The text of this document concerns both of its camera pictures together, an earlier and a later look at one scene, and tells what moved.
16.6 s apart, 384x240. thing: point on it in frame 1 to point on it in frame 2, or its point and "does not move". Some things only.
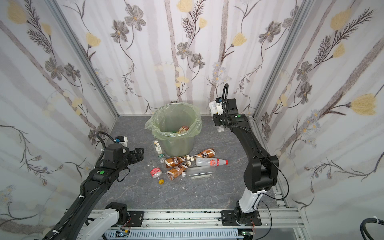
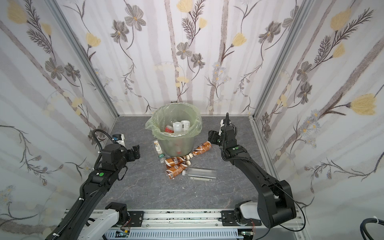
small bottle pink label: [156, 172] to [169, 128]
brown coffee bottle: [207, 153] to [204, 147]
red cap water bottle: [210, 162] to [177, 127]
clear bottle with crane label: [160, 152] does not move
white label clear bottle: [215, 108] to [185, 125]
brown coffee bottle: [175, 172] does not move
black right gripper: [221, 120] to [226, 129]
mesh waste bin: [175, 125] does not move
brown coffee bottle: [174, 161] does not move
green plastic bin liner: [165, 120] does not move
